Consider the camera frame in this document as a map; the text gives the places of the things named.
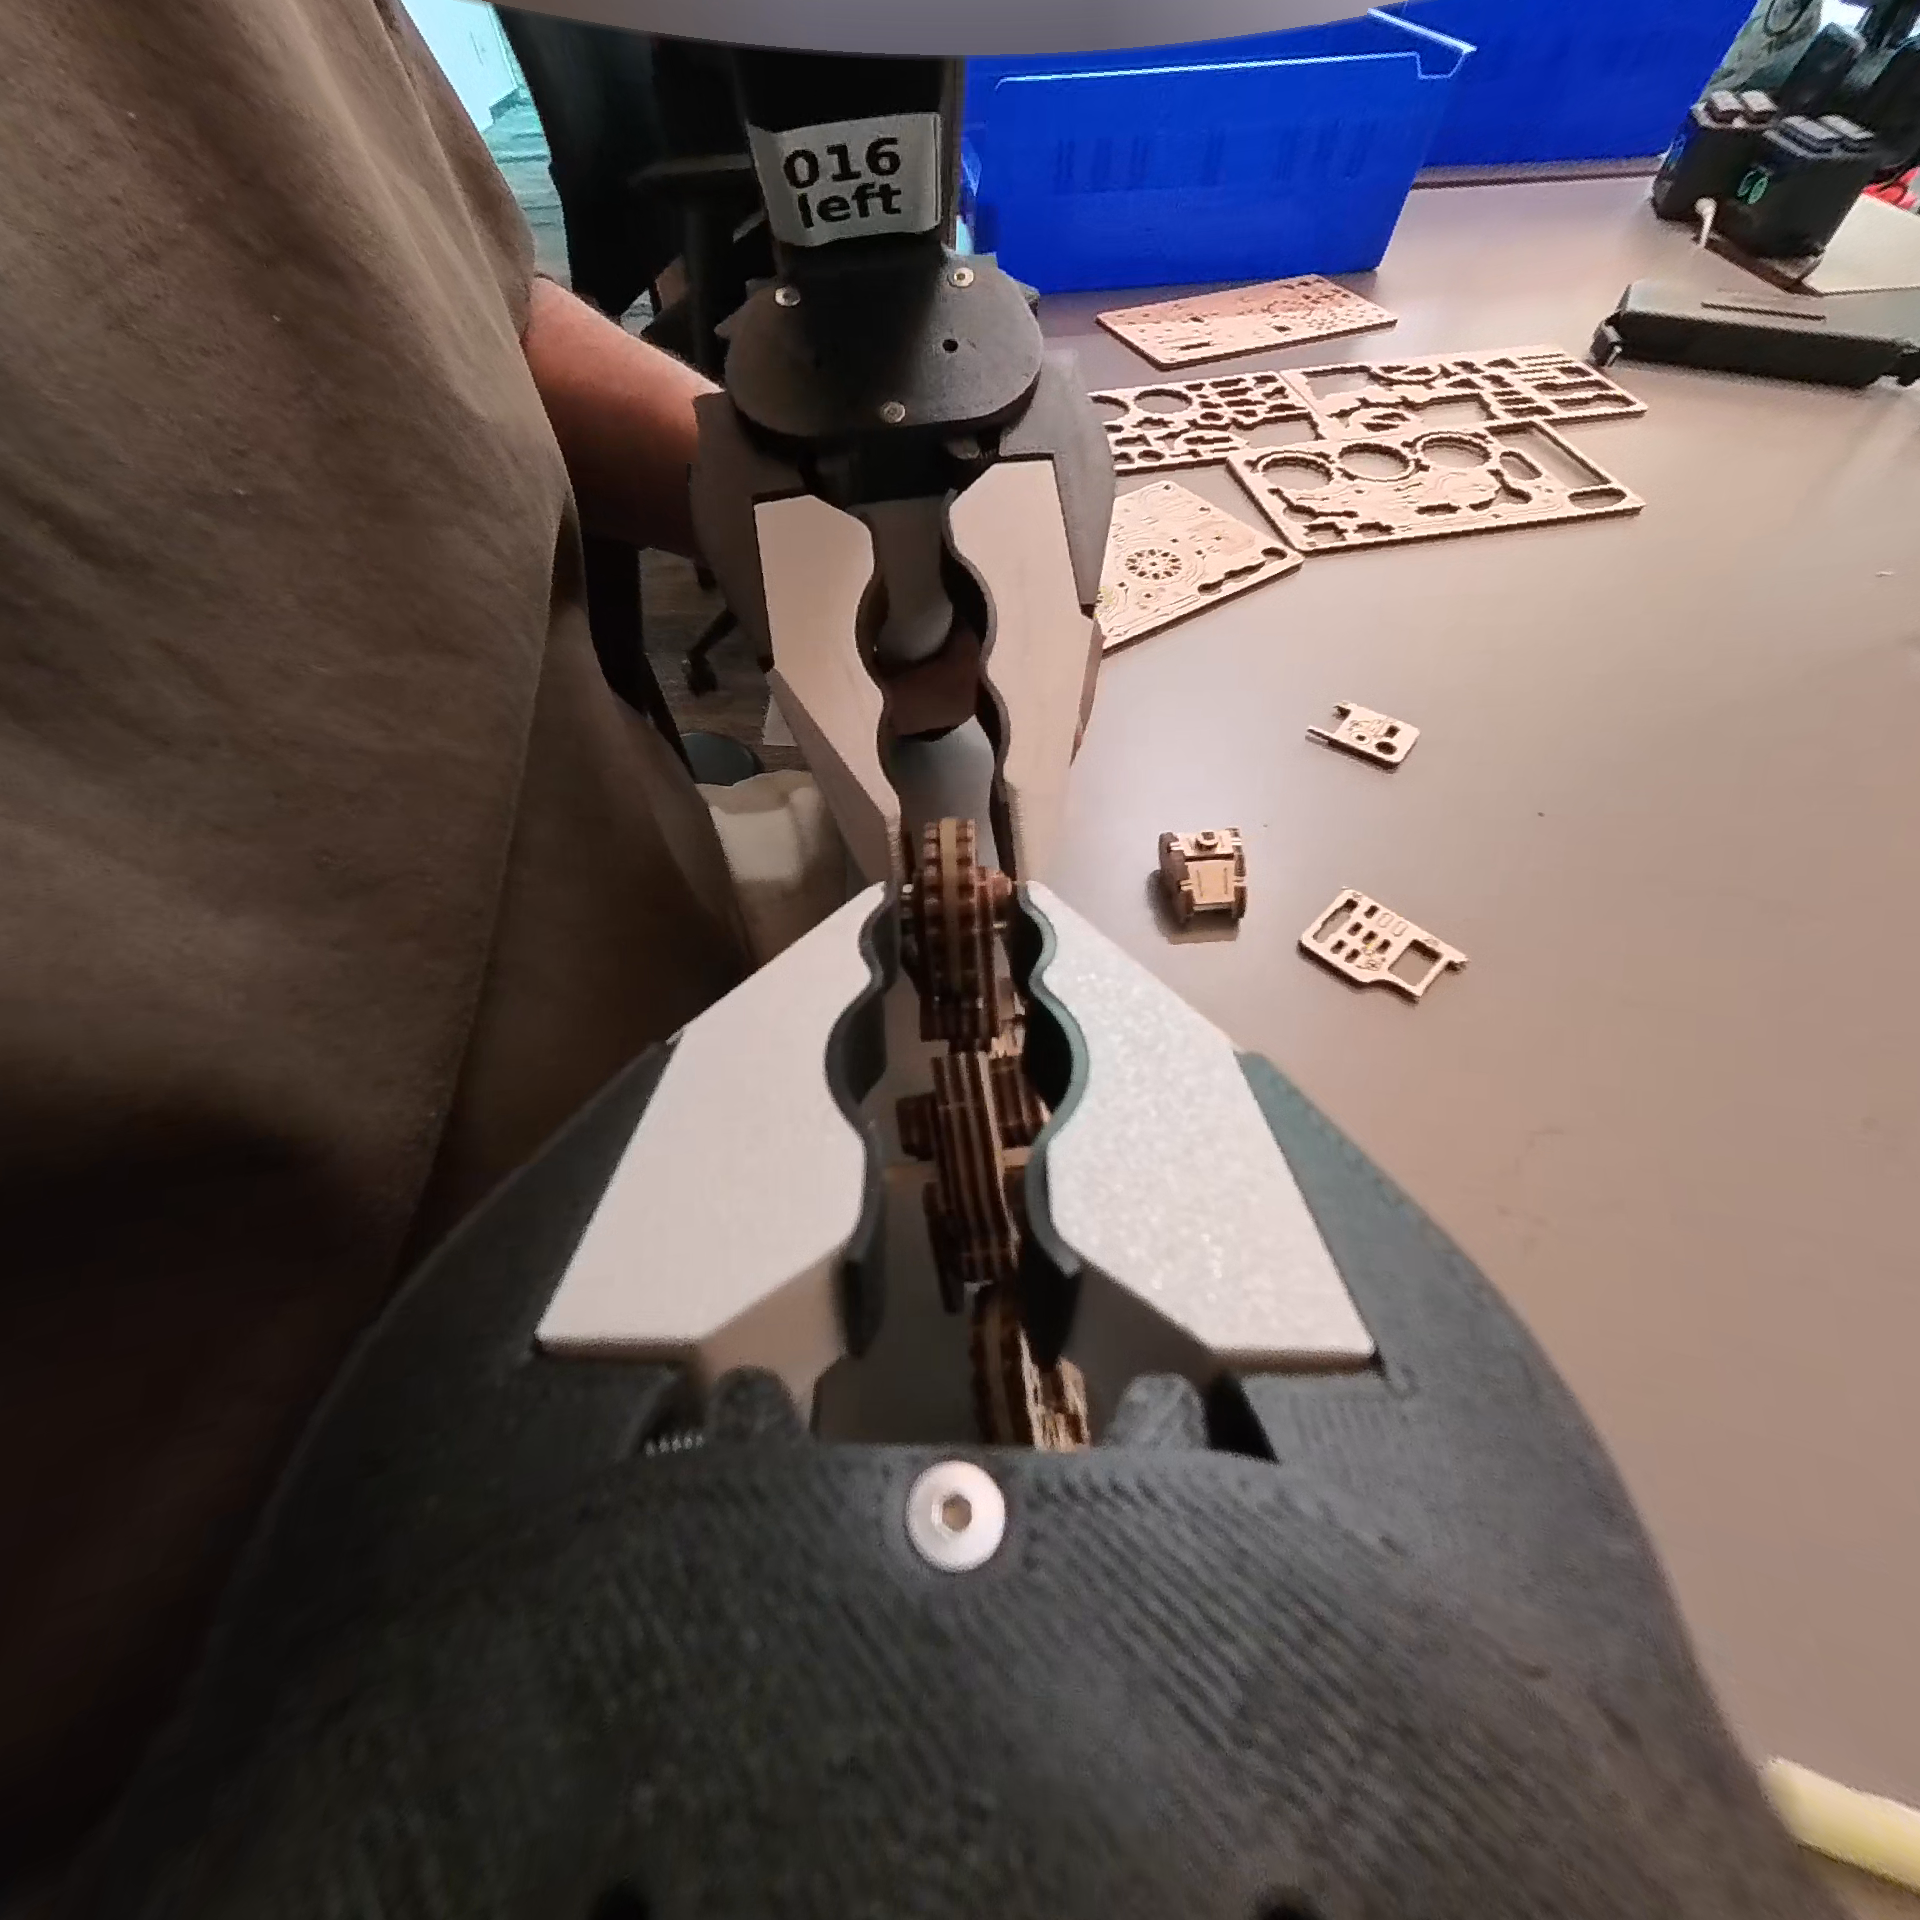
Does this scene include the pinkish wooden puzzle sheet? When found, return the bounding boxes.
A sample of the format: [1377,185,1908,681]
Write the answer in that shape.
[1094,273,1400,371]

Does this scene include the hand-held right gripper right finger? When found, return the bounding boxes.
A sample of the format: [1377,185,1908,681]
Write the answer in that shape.
[1016,880,1382,1404]

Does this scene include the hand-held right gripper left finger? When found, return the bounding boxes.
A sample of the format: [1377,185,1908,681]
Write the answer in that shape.
[534,880,903,1426]

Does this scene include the small notched wooden piece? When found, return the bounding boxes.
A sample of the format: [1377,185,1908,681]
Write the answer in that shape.
[1303,700,1421,771]

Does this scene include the person in brown shirt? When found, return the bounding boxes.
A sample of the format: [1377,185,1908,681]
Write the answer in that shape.
[0,0,752,1920]

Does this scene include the wooden gear assembly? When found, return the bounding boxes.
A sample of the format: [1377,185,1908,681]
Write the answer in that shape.
[896,813,1094,1455]

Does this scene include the engraved wooden puzzle sheet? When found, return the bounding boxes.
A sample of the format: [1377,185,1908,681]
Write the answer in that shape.
[1092,480,1308,653]

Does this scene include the black charging dock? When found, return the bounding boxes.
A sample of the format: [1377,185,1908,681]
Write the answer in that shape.
[1654,88,1887,260]

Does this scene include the large wooden puzzle sheet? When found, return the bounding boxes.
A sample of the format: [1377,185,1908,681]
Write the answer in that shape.
[1224,423,1646,557]

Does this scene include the dark green equipment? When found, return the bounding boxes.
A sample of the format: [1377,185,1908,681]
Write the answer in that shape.
[1710,0,1920,121]

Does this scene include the small wooden cube assembly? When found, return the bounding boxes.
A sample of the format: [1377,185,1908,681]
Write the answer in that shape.
[1156,823,1247,938]

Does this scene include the wooden puzzle sheet small cutouts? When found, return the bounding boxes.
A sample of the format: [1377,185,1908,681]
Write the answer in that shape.
[1288,347,1648,442]

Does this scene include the large blue plastic bin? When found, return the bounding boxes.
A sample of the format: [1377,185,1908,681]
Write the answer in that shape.
[958,27,1478,297]

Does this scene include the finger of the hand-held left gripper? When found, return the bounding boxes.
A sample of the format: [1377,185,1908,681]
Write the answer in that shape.
[944,455,1094,887]
[755,491,920,873]

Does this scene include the flat black case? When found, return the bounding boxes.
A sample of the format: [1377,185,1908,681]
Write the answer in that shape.
[1590,276,1920,392]

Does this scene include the black office chair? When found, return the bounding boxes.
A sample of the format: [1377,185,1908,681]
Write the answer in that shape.
[503,8,781,696]

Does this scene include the tan board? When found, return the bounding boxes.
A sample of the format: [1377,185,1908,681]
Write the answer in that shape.
[1776,193,1920,297]

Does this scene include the small wooden grid piece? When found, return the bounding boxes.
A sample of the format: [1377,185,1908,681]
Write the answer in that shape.
[1295,887,1469,1005]

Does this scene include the wooden puzzle sheet round holes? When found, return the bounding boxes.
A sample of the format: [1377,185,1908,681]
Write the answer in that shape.
[1088,372,1327,480]

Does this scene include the person's left hand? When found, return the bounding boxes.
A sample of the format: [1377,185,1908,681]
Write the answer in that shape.
[857,594,985,740]

